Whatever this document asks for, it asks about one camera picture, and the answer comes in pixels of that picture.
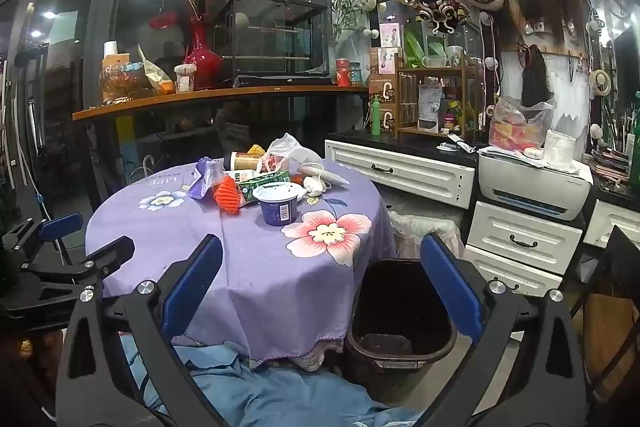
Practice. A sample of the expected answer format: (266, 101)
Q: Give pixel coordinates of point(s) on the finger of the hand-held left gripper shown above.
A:
(60, 227)
(112, 257)

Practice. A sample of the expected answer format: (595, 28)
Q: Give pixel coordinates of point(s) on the red patterned drink bottle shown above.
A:
(247, 161)

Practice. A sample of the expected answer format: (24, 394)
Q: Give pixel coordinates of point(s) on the brown paper snack bag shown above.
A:
(155, 74)

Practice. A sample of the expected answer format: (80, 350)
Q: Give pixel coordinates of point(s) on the glass jar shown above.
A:
(356, 75)

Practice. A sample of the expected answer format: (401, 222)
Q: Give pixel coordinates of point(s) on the red feather decoration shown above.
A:
(161, 19)

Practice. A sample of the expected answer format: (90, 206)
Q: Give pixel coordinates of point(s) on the blue yogurt cup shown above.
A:
(277, 209)

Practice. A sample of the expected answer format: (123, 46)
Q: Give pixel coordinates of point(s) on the white tissue roll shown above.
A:
(559, 152)

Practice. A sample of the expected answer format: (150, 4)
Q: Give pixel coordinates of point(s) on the pink photo card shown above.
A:
(391, 35)

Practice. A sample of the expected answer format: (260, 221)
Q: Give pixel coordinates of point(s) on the white vanity drawer unit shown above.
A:
(400, 174)

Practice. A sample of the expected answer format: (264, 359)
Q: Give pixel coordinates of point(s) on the white printed mug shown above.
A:
(455, 57)

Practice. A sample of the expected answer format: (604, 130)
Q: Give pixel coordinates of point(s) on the glass candy bowl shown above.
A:
(122, 79)

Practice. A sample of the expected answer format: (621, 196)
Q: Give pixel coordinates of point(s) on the small straw hat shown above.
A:
(600, 83)

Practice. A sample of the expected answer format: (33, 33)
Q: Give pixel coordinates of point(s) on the wooden chair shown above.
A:
(607, 322)

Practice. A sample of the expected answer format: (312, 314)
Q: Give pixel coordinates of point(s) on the cluster of makeup brushes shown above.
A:
(612, 152)

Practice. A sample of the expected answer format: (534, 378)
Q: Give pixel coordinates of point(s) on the clear bag of colourful items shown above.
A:
(515, 127)

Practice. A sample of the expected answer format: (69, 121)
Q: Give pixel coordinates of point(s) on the wooden counter shelf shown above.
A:
(210, 99)

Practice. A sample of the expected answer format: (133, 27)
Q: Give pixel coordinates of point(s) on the purple floral tablecloth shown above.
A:
(270, 287)

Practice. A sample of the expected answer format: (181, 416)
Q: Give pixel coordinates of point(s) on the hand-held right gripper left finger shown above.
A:
(192, 287)

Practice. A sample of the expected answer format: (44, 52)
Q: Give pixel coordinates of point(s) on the brown printed box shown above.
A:
(385, 91)
(390, 122)

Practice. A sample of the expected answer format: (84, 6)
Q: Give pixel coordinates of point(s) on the white plastic sack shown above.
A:
(425, 232)

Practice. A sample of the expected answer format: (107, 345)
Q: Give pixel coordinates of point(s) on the green leaf packet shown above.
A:
(415, 47)

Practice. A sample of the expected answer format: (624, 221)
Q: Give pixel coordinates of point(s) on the green bottle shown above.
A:
(376, 117)

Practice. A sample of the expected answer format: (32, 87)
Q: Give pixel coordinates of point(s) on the wooden rack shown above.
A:
(435, 71)

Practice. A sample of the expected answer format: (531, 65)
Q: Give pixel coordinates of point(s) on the red vase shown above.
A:
(202, 62)

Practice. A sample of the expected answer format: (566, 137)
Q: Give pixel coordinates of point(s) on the green drink carton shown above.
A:
(262, 181)

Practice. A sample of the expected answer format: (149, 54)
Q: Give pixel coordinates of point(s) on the brown box pink picture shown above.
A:
(386, 61)

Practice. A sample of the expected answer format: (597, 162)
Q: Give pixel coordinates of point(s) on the white printer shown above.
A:
(530, 187)

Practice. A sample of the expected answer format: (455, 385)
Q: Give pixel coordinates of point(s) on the white plastic bag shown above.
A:
(292, 152)

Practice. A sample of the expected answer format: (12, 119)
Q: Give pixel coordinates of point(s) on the purple plastic bag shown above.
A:
(205, 177)

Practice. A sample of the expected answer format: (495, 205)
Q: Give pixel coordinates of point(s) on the yellow honeycomb foam piece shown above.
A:
(256, 150)

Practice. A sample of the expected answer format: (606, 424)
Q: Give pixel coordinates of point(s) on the blue jacket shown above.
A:
(280, 397)

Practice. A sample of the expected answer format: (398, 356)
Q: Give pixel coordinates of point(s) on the orange foam fruit net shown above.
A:
(227, 194)

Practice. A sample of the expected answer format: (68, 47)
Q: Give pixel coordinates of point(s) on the orange box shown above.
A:
(110, 62)

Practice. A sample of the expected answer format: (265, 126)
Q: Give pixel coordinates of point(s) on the orange peel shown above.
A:
(296, 179)

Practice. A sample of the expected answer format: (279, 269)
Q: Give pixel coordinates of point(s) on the red tin can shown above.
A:
(343, 73)

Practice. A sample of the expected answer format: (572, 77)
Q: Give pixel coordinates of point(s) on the embroidered headdress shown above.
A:
(437, 9)

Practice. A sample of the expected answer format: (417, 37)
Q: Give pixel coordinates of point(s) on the white drawer cabinet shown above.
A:
(520, 242)

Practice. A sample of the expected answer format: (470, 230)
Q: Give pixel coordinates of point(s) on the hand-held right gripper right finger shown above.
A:
(450, 287)

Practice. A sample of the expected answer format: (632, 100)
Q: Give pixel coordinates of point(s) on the plastic drink cup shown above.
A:
(185, 79)

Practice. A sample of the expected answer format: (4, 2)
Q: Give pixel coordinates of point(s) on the white label pouch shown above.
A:
(429, 107)

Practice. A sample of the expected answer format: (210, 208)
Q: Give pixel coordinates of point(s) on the dark brown bin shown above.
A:
(400, 302)

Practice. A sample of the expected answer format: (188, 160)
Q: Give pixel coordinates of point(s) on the black hair bundle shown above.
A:
(536, 77)

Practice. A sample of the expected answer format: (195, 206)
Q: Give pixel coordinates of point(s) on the glass display case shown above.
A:
(272, 37)

